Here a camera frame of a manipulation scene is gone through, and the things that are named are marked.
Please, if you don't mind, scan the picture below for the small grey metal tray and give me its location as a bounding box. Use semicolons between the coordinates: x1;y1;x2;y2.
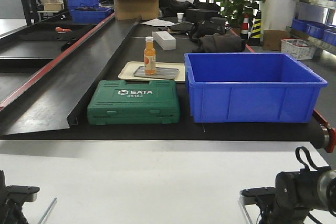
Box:
133;66;180;80

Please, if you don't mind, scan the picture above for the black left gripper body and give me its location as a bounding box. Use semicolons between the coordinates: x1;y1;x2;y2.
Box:
1;170;40;224

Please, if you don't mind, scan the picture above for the blue crate on table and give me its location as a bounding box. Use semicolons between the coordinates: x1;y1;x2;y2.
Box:
70;7;114;24

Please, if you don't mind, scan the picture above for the large blue plastic bin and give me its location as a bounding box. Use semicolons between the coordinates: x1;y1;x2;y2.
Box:
184;52;328;123

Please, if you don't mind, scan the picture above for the green SATA tool case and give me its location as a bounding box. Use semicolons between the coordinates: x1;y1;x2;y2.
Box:
87;80;181;125

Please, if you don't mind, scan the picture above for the large cardboard box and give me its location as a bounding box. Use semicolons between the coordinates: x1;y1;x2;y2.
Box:
114;0;159;20

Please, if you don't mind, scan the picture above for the white wire basket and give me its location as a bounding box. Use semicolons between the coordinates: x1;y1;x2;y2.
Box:
281;38;316;60

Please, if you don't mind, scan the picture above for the orange handled tool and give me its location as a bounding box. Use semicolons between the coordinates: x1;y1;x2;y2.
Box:
55;27;72;33

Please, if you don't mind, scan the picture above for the striped traffic cone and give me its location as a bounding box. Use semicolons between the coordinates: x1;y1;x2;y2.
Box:
248;10;262;46

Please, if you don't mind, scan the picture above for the beige plastic tray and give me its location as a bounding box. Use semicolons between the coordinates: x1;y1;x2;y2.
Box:
118;61;185;83

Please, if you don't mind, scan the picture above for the orange juice bottle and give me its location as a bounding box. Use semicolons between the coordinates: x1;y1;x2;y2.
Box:
144;36;156;75

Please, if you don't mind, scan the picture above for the dark folded cloth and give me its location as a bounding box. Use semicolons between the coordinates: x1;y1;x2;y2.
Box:
192;33;246;53

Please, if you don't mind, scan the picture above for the white rectangular box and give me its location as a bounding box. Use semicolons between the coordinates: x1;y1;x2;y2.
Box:
152;31;176;50

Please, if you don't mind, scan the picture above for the black bag on table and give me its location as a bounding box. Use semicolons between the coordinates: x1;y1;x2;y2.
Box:
188;17;227;42

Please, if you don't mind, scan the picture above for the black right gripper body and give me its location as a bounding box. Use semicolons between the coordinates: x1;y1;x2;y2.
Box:
239;170;335;223

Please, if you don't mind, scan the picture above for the white paper cup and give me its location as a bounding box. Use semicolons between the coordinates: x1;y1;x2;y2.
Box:
176;13;184;22

